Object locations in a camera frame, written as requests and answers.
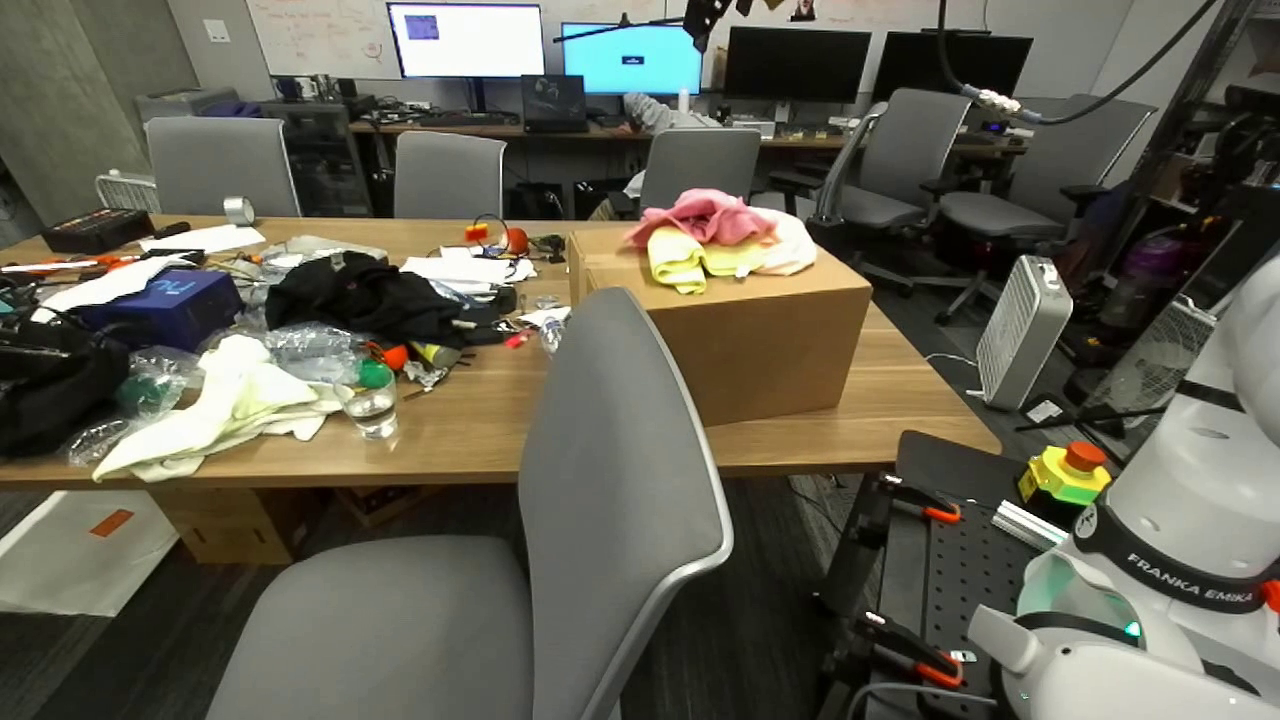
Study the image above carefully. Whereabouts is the pink shirt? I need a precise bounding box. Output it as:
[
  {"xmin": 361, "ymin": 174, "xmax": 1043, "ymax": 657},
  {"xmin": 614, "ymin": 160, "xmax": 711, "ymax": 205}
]
[{"xmin": 619, "ymin": 185, "xmax": 781, "ymax": 254}]

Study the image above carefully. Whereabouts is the yellow shirt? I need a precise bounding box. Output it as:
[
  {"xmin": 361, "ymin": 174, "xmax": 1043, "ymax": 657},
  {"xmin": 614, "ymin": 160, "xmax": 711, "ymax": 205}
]
[{"xmin": 643, "ymin": 221, "xmax": 772, "ymax": 299}]

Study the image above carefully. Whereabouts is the brown cardboard box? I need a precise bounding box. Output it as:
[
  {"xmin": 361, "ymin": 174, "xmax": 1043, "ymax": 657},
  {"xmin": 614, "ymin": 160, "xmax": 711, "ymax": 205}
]
[{"xmin": 571, "ymin": 215, "xmax": 878, "ymax": 427}]

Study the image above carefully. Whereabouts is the blue box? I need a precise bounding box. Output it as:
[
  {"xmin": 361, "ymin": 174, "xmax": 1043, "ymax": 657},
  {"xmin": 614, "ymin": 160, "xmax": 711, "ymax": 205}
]
[{"xmin": 74, "ymin": 267, "xmax": 247, "ymax": 355}]

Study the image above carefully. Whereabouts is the grey mesh-back office chair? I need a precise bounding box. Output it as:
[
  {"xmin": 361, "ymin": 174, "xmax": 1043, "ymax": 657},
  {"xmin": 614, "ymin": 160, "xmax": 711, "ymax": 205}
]
[{"xmin": 203, "ymin": 288, "xmax": 741, "ymax": 720}]

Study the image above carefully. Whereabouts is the small cardboard box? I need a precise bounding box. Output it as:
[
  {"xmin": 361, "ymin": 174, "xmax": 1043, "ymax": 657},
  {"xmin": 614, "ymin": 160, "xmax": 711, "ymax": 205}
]
[{"xmin": 149, "ymin": 480, "xmax": 300, "ymax": 572}]

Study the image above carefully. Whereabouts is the wide black computer monitor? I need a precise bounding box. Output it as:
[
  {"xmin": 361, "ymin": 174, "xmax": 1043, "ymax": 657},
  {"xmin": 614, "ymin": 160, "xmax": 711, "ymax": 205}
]
[
  {"xmin": 719, "ymin": 24, "xmax": 871, "ymax": 108},
  {"xmin": 871, "ymin": 26, "xmax": 1036, "ymax": 112}
]

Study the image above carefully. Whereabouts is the small computer monitor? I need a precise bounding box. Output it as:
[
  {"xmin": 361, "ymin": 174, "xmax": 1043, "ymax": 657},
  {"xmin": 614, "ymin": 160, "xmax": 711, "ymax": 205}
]
[{"xmin": 562, "ymin": 14, "xmax": 707, "ymax": 98}]

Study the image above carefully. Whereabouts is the monitor showing white screen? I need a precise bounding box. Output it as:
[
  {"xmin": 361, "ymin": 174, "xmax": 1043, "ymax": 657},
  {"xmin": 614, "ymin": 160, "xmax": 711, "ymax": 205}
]
[{"xmin": 386, "ymin": 0, "xmax": 553, "ymax": 82}]

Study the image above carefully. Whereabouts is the white crumpled plastic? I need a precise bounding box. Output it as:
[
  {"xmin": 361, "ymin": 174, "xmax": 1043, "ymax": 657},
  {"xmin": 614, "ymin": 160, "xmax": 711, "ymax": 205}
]
[{"xmin": 517, "ymin": 299, "xmax": 575, "ymax": 355}]

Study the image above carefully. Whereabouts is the white space heater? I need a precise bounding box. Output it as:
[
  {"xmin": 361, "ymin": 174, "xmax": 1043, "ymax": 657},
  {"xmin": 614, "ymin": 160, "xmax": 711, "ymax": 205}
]
[{"xmin": 969, "ymin": 253, "xmax": 1081, "ymax": 415}]

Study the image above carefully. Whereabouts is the black clothing pile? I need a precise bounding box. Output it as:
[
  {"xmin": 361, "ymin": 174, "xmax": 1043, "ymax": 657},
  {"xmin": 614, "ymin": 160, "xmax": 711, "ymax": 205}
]
[{"xmin": 264, "ymin": 246, "xmax": 521, "ymax": 351}]

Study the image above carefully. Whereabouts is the clear plastic bottle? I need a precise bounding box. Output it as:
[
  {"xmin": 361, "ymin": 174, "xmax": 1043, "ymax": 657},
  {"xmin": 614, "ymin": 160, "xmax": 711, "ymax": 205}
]
[{"xmin": 339, "ymin": 355, "xmax": 406, "ymax": 448}]

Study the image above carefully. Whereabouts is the clear plastic bag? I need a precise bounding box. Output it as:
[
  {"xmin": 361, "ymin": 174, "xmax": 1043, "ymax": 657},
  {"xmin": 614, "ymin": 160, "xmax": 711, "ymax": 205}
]
[
  {"xmin": 258, "ymin": 318, "xmax": 371, "ymax": 391},
  {"xmin": 116, "ymin": 346, "xmax": 209, "ymax": 421}
]

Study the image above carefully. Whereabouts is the white book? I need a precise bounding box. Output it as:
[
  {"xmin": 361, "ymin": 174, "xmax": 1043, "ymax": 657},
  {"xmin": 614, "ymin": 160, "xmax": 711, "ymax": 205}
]
[{"xmin": 137, "ymin": 221, "xmax": 272, "ymax": 259}]

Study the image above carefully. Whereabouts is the yellow red emergency stop button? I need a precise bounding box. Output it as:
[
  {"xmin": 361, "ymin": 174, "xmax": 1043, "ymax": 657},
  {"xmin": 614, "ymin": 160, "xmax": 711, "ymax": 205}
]
[{"xmin": 1016, "ymin": 434, "xmax": 1118, "ymax": 513}]

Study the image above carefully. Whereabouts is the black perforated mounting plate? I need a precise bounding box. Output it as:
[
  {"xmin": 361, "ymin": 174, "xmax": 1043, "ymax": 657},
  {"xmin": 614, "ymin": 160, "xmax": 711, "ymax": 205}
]
[{"xmin": 812, "ymin": 427, "xmax": 1074, "ymax": 720}]

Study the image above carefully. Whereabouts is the cream white cloth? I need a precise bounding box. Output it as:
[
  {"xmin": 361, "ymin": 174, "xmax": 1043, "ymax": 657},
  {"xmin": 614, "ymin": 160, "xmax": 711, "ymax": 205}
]
[{"xmin": 91, "ymin": 331, "xmax": 334, "ymax": 489}]

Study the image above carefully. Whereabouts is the black flat case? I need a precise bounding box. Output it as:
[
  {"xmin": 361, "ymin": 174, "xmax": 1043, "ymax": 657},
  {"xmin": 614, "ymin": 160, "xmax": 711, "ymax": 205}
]
[{"xmin": 41, "ymin": 205, "xmax": 159, "ymax": 259}]

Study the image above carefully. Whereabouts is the white flat sheet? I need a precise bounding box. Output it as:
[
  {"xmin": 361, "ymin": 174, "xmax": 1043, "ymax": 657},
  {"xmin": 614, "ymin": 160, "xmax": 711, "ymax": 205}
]
[{"xmin": 34, "ymin": 253, "xmax": 191, "ymax": 328}]

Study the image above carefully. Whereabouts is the black bag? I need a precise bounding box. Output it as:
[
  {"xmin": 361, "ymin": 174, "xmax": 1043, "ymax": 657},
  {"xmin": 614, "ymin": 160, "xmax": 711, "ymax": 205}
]
[{"xmin": 0, "ymin": 314, "xmax": 137, "ymax": 459}]

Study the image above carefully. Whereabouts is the white bag orange label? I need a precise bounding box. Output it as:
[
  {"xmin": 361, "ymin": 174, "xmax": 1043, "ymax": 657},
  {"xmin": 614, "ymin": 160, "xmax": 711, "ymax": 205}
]
[{"xmin": 0, "ymin": 489, "xmax": 185, "ymax": 618}]

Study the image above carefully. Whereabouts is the white wall whiteboard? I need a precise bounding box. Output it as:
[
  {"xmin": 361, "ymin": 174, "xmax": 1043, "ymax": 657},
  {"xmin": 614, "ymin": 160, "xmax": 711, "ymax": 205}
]
[{"xmin": 245, "ymin": 0, "xmax": 402, "ymax": 82}]

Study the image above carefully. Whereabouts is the orange handled black clamp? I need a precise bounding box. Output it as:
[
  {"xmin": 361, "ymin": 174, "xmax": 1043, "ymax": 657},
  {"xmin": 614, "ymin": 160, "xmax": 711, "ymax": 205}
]
[
  {"xmin": 878, "ymin": 471, "xmax": 969, "ymax": 529},
  {"xmin": 856, "ymin": 608, "xmax": 982, "ymax": 697}
]

